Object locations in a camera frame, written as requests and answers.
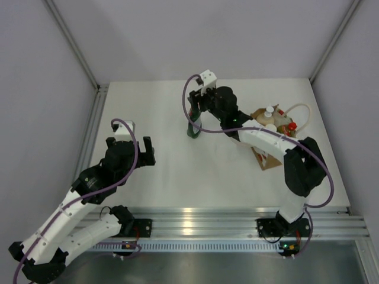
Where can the aluminium frame post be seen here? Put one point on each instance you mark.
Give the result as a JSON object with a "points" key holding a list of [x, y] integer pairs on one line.
{"points": [[59, 20], [338, 33]]}

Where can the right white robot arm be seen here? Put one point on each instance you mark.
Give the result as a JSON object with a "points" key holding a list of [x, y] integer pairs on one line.
{"points": [[304, 166]]}

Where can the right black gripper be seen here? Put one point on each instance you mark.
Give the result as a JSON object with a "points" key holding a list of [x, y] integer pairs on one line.
{"points": [[195, 97]]}

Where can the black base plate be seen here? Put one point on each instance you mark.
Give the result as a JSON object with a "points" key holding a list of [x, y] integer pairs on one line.
{"points": [[141, 228], [267, 227]]}

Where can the white slotted cable duct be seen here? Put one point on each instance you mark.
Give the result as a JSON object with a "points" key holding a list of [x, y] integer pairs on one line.
{"points": [[183, 246]]}

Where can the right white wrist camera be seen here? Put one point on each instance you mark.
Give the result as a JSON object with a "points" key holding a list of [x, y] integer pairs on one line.
{"points": [[206, 80]]}

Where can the green white-capped bottle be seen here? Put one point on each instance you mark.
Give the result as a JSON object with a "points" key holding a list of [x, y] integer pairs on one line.
{"points": [[271, 127]]}

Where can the clear red-capped bottle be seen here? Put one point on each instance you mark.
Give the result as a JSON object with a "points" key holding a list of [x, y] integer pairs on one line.
{"points": [[288, 129]]}

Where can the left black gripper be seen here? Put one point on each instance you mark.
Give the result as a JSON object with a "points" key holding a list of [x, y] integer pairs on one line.
{"points": [[145, 158]]}

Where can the cream pump lotion bottle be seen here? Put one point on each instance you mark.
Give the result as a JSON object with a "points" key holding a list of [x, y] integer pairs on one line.
{"points": [[265, 116]]}

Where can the left aluminium frame post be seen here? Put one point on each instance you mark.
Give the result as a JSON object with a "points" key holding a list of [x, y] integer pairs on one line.
{"points": [[59, 20]]}

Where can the right aluminium frame post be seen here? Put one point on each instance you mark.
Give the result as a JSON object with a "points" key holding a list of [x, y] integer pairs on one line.
{"points": [[338, 33]]}

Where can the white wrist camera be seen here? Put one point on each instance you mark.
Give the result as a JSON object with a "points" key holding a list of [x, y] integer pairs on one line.
{"points": [[206, 80], [121, 133]]}

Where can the aluminium mounting rail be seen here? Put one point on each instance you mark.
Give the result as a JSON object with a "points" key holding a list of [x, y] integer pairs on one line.
{"points": [[240, 223]]}

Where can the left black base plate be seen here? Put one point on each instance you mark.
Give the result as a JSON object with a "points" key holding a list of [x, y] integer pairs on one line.
{"points": [[141, 228]]}

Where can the green dish soap bottle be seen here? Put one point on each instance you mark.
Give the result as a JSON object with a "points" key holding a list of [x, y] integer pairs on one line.
{"points": [[194, 128]]}

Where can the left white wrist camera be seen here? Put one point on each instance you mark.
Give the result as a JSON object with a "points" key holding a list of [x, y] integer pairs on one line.
{"points": [[121, 133]]}

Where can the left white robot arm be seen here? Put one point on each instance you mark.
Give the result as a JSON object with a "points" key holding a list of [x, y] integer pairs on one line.
{"points": [[45, 255]]}

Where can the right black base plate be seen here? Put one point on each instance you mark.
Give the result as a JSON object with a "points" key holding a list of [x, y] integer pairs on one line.
{"points": [[267, 227]]}

